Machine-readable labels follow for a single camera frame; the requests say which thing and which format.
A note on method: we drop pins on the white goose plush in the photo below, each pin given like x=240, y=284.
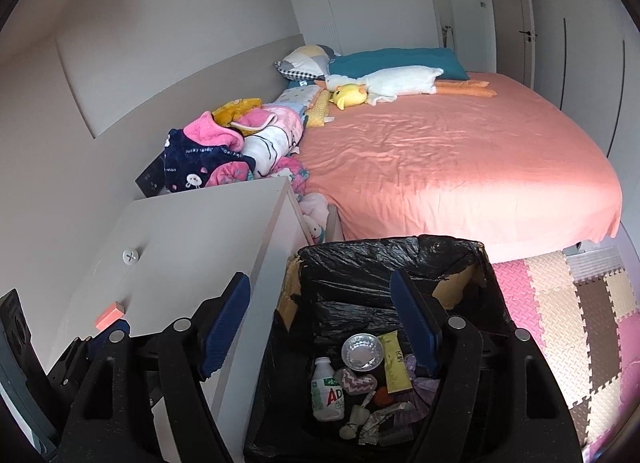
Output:
x=400, y=80

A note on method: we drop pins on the white bunny plush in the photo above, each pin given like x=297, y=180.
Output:
x=314, y=218

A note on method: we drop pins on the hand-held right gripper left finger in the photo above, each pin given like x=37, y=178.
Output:
x=225, y=323

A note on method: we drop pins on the yellow snack wrapper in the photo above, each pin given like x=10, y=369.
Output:
x=395, y=368

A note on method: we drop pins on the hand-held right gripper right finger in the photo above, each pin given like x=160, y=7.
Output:
x=415, y=323

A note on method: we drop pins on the cardboard bin with black bag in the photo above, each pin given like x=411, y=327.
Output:
x=350, y=293

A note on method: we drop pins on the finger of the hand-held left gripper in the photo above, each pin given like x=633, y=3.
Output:
x=70, y=363

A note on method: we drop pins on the pink fleece garment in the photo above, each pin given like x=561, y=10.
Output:
x=200, y=128

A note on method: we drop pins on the patchwork pillow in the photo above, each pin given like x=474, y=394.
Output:
x=305, y=60

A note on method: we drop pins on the white round screw cover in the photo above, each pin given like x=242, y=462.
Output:
x=131, y=256

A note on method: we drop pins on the pink eraser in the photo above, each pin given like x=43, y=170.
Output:
x=110, y=315

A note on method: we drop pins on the yellow duck plush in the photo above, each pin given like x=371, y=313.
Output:
x=350, y=95

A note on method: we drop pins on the white door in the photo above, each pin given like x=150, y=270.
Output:
x=495, y=18

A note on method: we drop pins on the teal pillow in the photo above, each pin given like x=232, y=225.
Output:
x=400, y=58

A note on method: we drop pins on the white and pink blanket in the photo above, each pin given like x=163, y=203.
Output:
x=270, y=140

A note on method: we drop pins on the foam puzzle floor mat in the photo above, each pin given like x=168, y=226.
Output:
x=550, y=318

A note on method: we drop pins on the bed with pink sheet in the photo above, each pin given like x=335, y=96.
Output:
x=450, y=158

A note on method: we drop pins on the pink floral blanket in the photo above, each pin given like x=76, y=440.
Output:
x=292, y=175

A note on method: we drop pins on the white wardrobe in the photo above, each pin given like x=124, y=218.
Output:
x=585, y=43

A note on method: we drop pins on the yellow dotted cushion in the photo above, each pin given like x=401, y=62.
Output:
x=317, y=113

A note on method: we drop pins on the round foil tart tin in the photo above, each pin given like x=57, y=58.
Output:
x=362, y=353

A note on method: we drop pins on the crumpled silver foil wrapper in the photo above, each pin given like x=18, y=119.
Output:
x=382, y=418

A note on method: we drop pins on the purple wrapper in bin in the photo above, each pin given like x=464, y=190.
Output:
x=425, y=388

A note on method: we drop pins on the pale blue patterned blanket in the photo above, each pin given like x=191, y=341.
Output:
x=295, y=98

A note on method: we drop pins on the white bottle with red label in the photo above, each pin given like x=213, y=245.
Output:
x=325, y=393

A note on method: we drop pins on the zigzag patterned heart plush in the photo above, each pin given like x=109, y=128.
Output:
x=356, y=383

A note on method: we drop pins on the white bedside table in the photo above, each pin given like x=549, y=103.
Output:
x=200, y=243

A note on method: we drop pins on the small orange ball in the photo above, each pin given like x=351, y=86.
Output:
x=384, y=397

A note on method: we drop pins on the black wall panel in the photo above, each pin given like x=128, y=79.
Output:
x=150, y=175

